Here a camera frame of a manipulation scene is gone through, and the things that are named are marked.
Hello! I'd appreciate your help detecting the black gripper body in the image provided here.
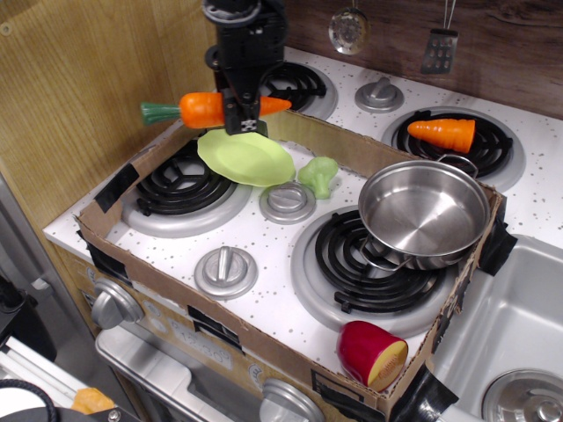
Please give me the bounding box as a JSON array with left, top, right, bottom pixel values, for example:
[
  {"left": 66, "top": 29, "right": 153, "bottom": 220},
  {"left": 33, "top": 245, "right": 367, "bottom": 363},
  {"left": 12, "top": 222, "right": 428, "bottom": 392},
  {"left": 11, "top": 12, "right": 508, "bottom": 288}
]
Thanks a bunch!
[{"left": 205, "top": 25, "right": 286, "bottom": 106}]

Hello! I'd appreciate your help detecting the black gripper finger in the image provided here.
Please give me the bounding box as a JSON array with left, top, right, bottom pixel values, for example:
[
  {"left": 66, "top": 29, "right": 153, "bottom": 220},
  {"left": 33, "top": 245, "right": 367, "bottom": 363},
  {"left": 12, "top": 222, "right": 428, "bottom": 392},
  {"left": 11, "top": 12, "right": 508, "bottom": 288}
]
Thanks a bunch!
[
  {"left": 240, "top": 97, "right": 260, "bottom": 133},
  {"left": 221, "top": 88, "right": 241, "bottom": 135}
]

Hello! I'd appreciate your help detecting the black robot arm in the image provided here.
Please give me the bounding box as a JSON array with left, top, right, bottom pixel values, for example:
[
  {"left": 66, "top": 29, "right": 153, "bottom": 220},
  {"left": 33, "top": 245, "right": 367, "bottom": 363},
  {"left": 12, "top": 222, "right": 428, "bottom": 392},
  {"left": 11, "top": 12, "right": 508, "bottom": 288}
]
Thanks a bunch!
[{"left": 202, "top": 0, "right": 289, "bottom": 135}]

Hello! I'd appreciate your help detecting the light green plastic plate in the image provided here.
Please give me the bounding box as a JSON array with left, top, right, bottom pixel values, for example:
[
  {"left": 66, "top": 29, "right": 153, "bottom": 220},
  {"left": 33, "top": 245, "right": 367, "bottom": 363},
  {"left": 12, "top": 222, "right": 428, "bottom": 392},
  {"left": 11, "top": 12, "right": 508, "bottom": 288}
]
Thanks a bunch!
[{"left": 197, "top": 129, "right": 296, "bottom": 187}]

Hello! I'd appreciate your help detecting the orange toy carrot piece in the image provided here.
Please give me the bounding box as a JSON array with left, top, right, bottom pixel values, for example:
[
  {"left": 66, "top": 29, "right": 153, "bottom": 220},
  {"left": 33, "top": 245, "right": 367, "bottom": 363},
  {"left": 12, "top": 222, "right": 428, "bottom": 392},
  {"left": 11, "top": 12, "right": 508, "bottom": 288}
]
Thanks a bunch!
[{"left": 407, "top": 119, "right": 476, "bottom": 153}]

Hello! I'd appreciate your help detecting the back left stove burner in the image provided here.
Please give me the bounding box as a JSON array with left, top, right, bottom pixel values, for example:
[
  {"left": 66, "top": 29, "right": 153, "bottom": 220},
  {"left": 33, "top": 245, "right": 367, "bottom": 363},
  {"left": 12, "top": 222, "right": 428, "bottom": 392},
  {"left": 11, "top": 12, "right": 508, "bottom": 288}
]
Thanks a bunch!
[{"left": 260, "top": 62, "right": 338, "bottom": 120}]

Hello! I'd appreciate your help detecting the stove burner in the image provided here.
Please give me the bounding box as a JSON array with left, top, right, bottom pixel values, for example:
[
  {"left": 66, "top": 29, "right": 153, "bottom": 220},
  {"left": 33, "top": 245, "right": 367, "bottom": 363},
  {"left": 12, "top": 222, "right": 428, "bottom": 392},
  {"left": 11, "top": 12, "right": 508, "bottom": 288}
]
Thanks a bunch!
[
  {"left": 121, "top": 139, "right": 252, "bottom": 238},
  {"left": 290, "top": 207, "right": 457, "bottom": 338},
  {"left": 382, "top": 106, "right": 526, "bottom": 193},
  {"left": 260, "top": 62, "right": 338, "bottom": 120}
]

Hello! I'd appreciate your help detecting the green toy broccoli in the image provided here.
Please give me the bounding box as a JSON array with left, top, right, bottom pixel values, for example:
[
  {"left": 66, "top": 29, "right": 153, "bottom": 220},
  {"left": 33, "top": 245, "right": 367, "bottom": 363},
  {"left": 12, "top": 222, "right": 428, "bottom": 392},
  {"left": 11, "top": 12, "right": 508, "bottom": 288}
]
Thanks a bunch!
[{"left": 297, "top": 156, "right": 339, "bottom": 200}]

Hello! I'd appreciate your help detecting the front left stove burner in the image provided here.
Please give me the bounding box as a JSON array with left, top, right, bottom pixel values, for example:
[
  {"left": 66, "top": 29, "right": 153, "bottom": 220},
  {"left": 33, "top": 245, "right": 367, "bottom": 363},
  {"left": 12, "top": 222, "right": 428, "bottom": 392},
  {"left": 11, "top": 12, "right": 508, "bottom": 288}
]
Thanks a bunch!
[{"left": 121, "top": 139, "right": 252, "bottom": 238}]

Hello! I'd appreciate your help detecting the silver upper middle stove knob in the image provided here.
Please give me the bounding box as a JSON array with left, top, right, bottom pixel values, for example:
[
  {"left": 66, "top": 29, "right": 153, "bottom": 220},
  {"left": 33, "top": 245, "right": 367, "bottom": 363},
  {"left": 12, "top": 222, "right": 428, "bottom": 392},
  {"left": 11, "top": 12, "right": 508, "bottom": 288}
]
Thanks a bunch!
[{"left": 260, "top": 181, "right": 317, "bottom": 225}]

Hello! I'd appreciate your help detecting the silver stove knob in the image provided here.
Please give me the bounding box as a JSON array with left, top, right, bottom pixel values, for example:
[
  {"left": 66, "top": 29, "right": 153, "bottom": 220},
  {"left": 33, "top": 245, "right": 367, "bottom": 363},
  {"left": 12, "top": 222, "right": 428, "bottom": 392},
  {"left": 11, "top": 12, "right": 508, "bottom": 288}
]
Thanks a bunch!
[
  {"left": 194, "top": 246, "right": 258, "bottom": 301},
  {"left": 260, "top": 181, "right": 317, "bottom": 225},
  {"left": 355, "top": 77, "right": 405, "bottom": 113}
]

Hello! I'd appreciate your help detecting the hanging silver slotted spoon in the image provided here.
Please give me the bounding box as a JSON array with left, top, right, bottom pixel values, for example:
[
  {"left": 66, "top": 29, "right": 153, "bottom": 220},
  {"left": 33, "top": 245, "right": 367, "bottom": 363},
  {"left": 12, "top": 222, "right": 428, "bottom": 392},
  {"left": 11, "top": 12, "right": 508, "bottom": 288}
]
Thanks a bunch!
[{"left": 328, "top": 1, "right": 370, "bottom": 55}]

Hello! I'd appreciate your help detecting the silver back stove knob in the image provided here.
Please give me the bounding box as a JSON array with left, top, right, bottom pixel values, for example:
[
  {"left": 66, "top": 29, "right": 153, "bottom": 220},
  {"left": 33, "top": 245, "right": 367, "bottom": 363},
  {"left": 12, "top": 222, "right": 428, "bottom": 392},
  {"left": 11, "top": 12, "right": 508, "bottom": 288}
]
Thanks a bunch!
[{"left": 355, "top": 77, "right": 405, "bottom": 113}]

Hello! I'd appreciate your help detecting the silver lower middle stove knob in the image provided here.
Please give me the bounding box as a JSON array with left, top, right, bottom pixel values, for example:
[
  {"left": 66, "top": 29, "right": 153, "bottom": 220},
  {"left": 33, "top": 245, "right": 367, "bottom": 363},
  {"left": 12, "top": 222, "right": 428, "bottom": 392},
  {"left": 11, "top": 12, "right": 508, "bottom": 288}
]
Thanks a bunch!
[{"left": 194, "top": 246, "right": 258, "bottom": 301}]

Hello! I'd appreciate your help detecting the brown cardboard fence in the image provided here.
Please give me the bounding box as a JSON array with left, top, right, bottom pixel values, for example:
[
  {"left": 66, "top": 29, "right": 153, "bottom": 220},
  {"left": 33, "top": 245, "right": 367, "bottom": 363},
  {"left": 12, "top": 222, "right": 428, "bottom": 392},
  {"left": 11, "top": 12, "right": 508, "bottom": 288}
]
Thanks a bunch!
[{"left": 77, "top": 111, "right": 503, "bottom": 421}]

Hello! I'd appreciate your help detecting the hanging grey spatula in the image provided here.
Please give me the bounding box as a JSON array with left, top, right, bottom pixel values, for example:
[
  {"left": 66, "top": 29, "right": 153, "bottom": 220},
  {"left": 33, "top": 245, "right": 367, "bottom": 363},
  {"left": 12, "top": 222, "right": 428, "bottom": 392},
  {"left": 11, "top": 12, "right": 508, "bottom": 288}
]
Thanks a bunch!
[{"left": 420, "top": 0, "right": 459, "bottom": 75}]

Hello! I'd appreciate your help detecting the front right stove burner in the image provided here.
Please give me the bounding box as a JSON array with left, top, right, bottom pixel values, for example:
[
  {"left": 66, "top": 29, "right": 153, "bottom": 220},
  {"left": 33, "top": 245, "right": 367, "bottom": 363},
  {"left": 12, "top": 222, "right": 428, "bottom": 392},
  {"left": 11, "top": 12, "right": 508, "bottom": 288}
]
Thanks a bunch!
[{"left": 290, "top": 207, "right": 457, "bottom": 338}]

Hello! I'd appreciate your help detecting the stainless steel pot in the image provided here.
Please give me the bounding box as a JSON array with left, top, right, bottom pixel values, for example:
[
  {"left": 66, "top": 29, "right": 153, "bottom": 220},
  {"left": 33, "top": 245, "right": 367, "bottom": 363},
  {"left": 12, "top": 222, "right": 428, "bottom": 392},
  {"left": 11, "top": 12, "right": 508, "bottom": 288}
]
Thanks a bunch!
[{"left": 358, "top": 160, "right": 490, "bottom": 272}]

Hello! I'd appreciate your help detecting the silver left oven knob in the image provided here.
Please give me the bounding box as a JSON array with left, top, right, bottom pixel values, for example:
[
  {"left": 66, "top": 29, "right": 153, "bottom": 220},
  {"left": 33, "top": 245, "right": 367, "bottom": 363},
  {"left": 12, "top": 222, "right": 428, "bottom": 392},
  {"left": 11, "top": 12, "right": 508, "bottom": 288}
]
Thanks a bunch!
[{"left": 91, "top": 278, "right": 144, "bottom": 330}]

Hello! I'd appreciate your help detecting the silver oven knob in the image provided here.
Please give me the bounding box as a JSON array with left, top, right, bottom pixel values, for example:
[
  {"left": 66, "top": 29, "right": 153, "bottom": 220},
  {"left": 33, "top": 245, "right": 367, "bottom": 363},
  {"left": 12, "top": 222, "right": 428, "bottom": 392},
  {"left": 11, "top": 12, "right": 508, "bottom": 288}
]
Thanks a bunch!
[
  {"left": 91, "top": 278, "right": 144, "bottom": 330},
  {"left": 259, "top": 378, "right": 325, "bottom": 422}
]

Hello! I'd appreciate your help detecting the back right stove burner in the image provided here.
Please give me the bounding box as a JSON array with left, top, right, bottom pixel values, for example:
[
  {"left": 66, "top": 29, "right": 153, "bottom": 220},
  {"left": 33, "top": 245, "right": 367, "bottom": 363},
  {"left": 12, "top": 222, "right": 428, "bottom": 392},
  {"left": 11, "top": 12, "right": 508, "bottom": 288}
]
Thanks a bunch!
[{"left": 382, "top": 106, "right": 526, "bottom": 193}]

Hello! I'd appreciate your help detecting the red toy cheese wedge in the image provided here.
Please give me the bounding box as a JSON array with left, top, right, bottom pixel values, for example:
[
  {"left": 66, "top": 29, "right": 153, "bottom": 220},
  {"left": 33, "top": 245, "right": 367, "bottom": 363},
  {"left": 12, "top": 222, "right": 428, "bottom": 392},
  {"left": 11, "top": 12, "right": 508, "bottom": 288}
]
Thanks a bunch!
[{"left": 336, "top": 321, "right": 408, "bottom": 392}]

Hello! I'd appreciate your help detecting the silver right oven knob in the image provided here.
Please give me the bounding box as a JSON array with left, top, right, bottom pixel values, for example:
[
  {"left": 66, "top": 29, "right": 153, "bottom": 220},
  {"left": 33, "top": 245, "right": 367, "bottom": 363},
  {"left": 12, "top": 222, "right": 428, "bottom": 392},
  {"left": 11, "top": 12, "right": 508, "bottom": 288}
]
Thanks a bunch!
[{"left": 259, "top": 378, "right": 325, "bottom": 422}]

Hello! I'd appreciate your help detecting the yellow cloth piece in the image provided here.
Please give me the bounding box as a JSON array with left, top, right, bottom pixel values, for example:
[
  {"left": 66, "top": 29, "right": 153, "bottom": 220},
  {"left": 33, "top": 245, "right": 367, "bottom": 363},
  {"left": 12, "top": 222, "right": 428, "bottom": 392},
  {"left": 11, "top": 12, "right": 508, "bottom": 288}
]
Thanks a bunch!
[{"left": 70, "top": 387, "right": 115, "bottom": 415}]

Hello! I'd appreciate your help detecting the silver toy sink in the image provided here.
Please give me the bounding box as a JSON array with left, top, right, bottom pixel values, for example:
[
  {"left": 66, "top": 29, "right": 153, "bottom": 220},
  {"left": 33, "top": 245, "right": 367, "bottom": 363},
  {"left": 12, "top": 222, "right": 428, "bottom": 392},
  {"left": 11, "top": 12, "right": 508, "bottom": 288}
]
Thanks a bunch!
[{"left": 432, "top": 236, "right": 562, "bottom": 421}]

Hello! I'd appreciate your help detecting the silver sink drain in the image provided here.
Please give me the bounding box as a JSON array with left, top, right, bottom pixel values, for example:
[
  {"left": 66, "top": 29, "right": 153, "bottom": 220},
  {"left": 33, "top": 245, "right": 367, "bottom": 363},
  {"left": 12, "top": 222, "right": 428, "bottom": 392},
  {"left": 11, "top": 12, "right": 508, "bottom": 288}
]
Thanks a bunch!
[{"left": 481, "top": 369, "right": 562, "bottom": 421}]

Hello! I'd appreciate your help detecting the silver oven door handle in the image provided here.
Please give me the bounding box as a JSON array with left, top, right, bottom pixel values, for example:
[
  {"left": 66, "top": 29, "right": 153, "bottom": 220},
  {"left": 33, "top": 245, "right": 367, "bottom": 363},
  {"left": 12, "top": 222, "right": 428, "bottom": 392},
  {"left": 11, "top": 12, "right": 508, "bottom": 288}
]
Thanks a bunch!
[{"left": 96, "top": 327, "right": 260, "bottom": 421}]

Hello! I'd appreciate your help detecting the black cable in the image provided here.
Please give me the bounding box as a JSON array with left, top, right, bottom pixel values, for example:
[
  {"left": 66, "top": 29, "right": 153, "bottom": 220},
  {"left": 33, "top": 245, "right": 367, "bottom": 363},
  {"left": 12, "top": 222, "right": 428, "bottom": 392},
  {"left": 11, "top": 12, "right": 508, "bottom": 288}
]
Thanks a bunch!
[{"left": 0, "top": 378, "right": 59, "bottom": 422}]

